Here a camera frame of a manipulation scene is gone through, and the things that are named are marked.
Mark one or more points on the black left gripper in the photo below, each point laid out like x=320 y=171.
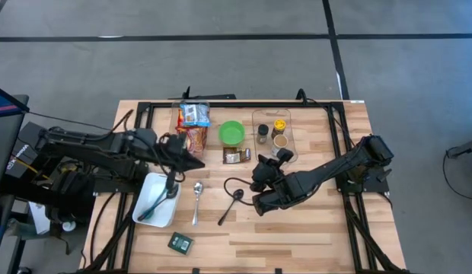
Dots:
x=182 y=155

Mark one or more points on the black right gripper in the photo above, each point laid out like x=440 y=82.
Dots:
x=283 y=188

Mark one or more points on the red yellow ramen packet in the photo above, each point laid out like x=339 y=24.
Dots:
x=196 y=141

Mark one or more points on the tan-lid spice jar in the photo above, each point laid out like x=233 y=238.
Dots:
x=280 y=141

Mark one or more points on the black-lid spice jar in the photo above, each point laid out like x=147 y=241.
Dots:
x=263 y=133

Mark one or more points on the yellow-lid spice jar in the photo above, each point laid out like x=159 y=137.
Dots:
x=278 y=127

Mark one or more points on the orange red noodle packet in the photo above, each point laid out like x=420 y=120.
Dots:
x=179 y=118

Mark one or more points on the blue ramen packet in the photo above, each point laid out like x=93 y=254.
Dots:
x=196 y=115

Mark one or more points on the teal plastic spoon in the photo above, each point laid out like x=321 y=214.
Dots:
x=156 y=201

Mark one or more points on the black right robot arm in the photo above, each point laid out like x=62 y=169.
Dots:
x=335 y=171

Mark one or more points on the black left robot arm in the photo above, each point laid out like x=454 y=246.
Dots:
x=91 y=146

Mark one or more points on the silver metal spoon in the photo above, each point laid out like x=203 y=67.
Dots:
x=198 y=187

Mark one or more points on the brown snack packet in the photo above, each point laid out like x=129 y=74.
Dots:
x=236 y=156

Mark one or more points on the black spoon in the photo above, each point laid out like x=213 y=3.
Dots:
x=175 y=192
x=226 y=213

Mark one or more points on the clear plastic bin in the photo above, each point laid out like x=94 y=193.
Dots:
x=293 y=129
x=173 y=133

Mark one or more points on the white rectangular dish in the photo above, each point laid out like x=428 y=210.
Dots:
x=152 y=182

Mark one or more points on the green plastic bowl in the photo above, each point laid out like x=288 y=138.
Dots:
x=232 y=133

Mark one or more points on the dark green tea packet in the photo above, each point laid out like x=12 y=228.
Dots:
x=180 y=243

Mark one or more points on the white table sticker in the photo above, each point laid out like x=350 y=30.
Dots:
x=357 y=101

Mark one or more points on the white round cap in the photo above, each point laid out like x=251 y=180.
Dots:
x=68 y=225

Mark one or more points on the white paper box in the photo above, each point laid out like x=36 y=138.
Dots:
x=40 y=218

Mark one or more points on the black case white lettering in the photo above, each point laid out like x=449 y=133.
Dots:
x=21 y=152

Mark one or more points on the black computer monitor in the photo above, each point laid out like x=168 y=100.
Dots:
x=4 y=144

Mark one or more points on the grey metal stand foot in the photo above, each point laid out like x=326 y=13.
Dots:
x=464 y=150

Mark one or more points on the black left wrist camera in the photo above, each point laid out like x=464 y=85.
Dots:
x=177 y=141

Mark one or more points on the black camera bracket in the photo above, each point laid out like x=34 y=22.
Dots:
x=205 y=97

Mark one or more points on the black metal table frame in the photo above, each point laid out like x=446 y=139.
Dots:
x=228 y=104

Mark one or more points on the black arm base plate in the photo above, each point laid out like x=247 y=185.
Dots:
x=373 y=187
x=114 y=186

